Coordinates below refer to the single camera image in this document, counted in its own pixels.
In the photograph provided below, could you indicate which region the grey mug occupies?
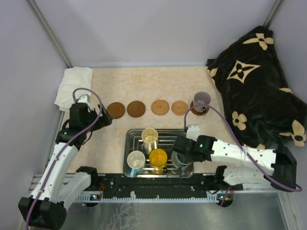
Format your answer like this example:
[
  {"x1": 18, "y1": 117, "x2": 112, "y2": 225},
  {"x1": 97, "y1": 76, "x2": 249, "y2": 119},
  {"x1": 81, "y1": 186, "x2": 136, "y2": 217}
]
[{"x1": 171, "y1": 151, "x2": 191, "y2": 177}]

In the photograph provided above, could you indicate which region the dark wooden coaster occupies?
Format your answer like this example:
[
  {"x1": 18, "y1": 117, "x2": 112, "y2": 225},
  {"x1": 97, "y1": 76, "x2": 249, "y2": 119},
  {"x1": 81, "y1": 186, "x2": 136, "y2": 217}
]
[
  {"x1": 107, "y1": 102, "x2": 126, "y2": 119},
  {"x1": 190, "y1": 101, "x2": 209, "y2": 116},
  {"x1": 127, "y1": 101, "x2": 146, "y2": 118}
]

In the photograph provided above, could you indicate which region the yellow cup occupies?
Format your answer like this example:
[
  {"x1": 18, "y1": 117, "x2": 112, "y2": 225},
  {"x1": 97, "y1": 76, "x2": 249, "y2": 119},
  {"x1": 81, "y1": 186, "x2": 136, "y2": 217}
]
[{"x1": 149, "y1": 149, "x2": 168, "y2": 171}]

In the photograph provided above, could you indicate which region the woven rattan coaster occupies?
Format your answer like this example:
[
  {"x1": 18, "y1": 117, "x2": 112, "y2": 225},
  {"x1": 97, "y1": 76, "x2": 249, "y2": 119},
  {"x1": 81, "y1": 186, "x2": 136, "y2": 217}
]
[
  {"x1": 151, "y1": 100, "x2": 169, "y2": 115},
  {"x1": 171, "y1": 101, "x2": 189, "y2": 115}
]

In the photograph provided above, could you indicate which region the purple translucent cup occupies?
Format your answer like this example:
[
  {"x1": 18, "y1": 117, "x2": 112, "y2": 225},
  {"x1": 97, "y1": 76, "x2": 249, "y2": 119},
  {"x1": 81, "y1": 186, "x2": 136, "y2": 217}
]
[{"x1": 192, "y1": 92, "x2": 211, "y2": 114}]

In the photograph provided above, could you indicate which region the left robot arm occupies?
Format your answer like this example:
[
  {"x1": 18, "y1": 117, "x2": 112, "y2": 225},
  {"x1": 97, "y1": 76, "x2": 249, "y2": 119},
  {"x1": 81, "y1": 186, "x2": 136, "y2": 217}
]
[{"x1": 18, "y1": 102, "x2": 112, "y2": 230}]

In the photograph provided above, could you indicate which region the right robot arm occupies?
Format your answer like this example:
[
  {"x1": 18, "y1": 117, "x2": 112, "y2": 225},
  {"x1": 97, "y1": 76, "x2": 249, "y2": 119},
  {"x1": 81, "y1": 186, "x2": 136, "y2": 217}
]
[{"x1": 171, "y1": 135, "x2": 301, "y2": 192}]

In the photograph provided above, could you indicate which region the cream tall cup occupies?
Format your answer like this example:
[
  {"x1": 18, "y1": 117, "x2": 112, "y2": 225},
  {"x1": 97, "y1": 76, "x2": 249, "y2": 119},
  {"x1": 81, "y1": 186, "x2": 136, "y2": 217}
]
[{"x1": 141, "y1": 128, "x2": 158, "y2": 155}]

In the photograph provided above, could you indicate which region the white folded cloth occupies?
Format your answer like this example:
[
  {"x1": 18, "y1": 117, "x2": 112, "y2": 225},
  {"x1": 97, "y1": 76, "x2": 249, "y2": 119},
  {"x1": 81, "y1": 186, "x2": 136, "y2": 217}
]
[{"x1": 54, "y1": 67, "x2": 94, "y2": 111}]

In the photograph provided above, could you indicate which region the metal tray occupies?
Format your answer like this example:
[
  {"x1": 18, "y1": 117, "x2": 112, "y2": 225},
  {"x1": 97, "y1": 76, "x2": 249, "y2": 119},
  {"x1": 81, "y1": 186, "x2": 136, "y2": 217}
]
[{"x1": 123, "y1": 129, "x2": 194, "y2": 178}]

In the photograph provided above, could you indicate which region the black floral blanket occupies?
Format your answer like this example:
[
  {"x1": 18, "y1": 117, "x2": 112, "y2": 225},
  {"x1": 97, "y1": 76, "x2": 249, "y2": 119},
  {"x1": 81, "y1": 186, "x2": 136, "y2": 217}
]
[{"x1": 206, "y1": 26, "x2": 307, "y2": 149}]

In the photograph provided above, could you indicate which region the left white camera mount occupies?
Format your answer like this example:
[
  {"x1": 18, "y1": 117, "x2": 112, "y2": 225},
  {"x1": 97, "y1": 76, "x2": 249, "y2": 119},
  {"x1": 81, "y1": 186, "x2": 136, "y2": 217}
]
[{"x1": 73, "y1": 94, "x2": 91, "y2": 104}]

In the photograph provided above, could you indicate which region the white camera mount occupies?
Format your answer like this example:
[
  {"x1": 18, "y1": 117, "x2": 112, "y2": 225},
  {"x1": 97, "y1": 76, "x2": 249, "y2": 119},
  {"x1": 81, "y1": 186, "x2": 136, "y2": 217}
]
[
  {"x1": 184, "y1": 125, "x2": 200, "y2": 141},
  {"x1": 73, "y1": 94, "x2": 91, "y2": 104}
]

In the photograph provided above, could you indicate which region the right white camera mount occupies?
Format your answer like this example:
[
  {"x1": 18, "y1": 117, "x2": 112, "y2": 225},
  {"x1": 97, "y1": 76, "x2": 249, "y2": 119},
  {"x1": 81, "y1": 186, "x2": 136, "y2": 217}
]
[{"x1": 184, "y1": 125, "x2": 200, "y2": 141}]

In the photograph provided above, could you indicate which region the white mug blue handle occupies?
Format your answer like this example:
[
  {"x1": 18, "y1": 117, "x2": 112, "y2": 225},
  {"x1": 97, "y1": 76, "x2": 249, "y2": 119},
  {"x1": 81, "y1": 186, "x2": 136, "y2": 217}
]
[{"x1": 127, "y1": 151, "x2": 146, "y2": 178}]

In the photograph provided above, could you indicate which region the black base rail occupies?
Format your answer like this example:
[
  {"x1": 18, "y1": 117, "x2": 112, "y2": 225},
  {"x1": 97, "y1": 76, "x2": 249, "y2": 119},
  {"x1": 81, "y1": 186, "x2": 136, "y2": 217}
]
[{"x1": 85, "y1": 173, "x2": 230, "y2": 199}]

